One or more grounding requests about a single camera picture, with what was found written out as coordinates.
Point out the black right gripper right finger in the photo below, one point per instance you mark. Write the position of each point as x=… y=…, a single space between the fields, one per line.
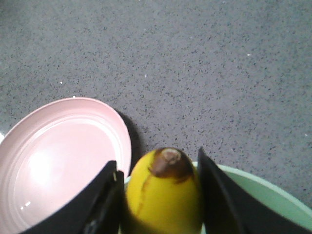
x=230 y=209

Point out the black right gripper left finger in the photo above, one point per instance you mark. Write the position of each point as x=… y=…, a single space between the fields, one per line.
x=97 y=209

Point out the yellow banana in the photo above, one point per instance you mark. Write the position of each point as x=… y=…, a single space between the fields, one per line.
x=163 y=195

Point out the green bowl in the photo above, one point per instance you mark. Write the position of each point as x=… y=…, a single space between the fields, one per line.
x=272 y=196

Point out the pink plate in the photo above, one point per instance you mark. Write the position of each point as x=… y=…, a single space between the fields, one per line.
x=52 y=154

